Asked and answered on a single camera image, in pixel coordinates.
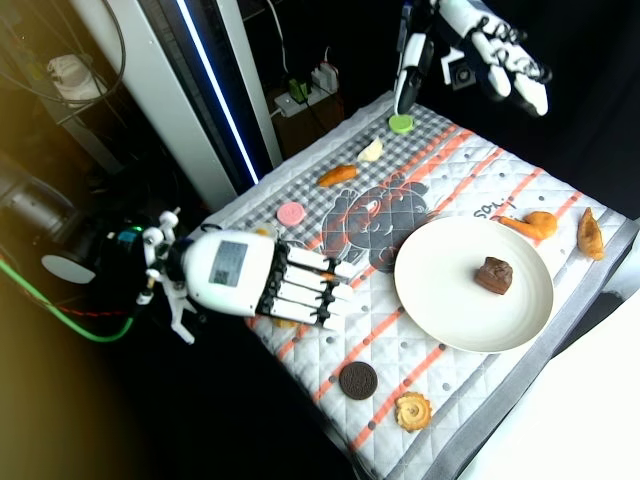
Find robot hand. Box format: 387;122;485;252
181;229;361;332
393;0;554;117

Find brown chocolate pastry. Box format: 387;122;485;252
473;256;515;296

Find white round plate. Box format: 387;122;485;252
393;215;555;355

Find pink round disc toy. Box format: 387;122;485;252
276;201;307;227

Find green round disc toy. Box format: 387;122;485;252
388;113;416;135

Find orange fried food toy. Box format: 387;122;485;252
317;164;359;189

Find brown cardboard box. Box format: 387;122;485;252
264;89;346;151

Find white dumpling toy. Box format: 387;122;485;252
356;137;385;164

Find orange chicken drumstick toy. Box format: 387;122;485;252
498;210;559;241

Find dark chocolate sandwich cookie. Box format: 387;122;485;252
338;361;379;401

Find grey quilt with bear print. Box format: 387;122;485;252
202;89;629;480

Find white power adapter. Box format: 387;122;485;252
309;62;341;94

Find white power strip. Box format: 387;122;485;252
273;82;341;119

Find white column with blue light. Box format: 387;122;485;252
69;0;284;211

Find golden fried dumpling toy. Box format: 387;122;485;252
577;207;606;262

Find yellow butter cookie toy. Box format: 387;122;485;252
394;391;434;434

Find white crumpled cloth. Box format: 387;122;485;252
47;53;109;101

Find black square camera module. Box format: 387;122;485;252
442;47;476;91

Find green cable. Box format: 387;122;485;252
0;257;136;345

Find black looped cable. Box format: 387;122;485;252
0;0;126;109

